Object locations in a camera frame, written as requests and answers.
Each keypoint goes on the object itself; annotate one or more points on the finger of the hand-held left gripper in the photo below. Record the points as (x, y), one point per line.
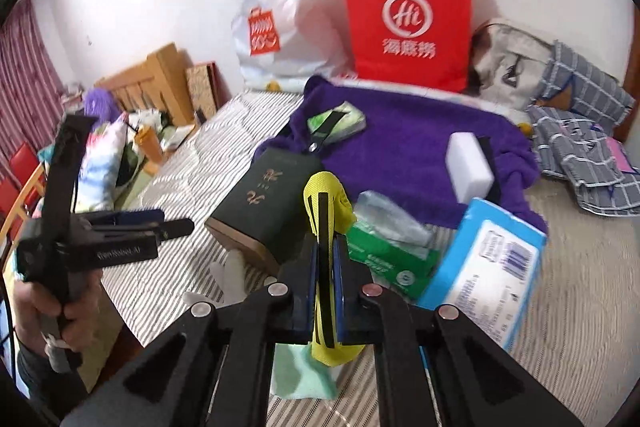
(170, 231)
(135, 217)

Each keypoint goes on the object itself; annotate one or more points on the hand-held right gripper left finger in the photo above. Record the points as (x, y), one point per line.
(310, 297)

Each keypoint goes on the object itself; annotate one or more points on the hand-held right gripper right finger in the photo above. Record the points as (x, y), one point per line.
(344, 297)

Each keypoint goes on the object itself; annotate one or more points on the green tissue pack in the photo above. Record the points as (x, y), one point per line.
(395, 267)

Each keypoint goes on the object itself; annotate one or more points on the white glove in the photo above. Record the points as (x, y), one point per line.
(230, 277)

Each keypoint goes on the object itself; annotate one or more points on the light green cloth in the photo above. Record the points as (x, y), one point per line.
(300, 372)

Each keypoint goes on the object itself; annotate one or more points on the yellow mesh scrubber black stripes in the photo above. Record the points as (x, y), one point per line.
(341, 207)

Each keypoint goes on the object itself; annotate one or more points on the clear plastic bag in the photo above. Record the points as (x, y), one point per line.
(390, 217)

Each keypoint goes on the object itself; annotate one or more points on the light green wipes pack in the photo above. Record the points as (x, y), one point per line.
(345, 119)

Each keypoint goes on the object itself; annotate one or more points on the white sponge block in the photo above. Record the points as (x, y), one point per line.
(465, 167)

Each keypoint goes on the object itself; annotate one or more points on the purple towel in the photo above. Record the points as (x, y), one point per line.
(410, 122)

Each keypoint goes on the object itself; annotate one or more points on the person's left hand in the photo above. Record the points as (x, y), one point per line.
(35, 307)

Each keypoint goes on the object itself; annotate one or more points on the pastel printed pillow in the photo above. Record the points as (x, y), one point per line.
(100, 167)

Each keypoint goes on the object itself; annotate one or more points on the orange bottle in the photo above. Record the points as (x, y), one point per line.
(149, 144)

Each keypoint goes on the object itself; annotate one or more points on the red wooden chair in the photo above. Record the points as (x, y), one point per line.
(20, 177)

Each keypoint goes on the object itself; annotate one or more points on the white printed pillow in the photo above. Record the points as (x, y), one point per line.
(145, 119)

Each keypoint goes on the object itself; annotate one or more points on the dark green gift box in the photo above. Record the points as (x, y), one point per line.
(270, 197)

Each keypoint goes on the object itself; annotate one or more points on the purple plush toy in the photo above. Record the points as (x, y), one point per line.
(100, 104)

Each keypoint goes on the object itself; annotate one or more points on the wooden headboard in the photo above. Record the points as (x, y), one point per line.
(150, 77)

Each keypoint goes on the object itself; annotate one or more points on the patterned brown box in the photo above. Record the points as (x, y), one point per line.
(205, 89)

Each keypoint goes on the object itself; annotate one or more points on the blue tissue pack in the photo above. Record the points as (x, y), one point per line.
(490, 267)

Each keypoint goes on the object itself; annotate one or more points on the striped pink curtain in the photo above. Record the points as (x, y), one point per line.
(25, 72)

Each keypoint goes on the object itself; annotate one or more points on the white plastic shopping bag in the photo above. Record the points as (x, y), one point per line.
(285, 17)

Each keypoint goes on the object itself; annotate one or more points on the folded grey checked cloth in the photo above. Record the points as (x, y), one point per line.
(580, 157)

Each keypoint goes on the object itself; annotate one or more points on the red paper bag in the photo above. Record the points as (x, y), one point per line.
(405, 17)

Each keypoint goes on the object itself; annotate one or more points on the beige backpack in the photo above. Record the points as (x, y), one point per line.
(505, 57)

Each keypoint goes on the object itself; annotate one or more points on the pink tag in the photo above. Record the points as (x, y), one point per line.
(620, 157)

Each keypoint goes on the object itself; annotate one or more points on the grey checked fabric pouch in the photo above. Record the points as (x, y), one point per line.
(585, 82)

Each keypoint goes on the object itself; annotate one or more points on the brown wooden door frame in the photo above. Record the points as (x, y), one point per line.
(631, 82)

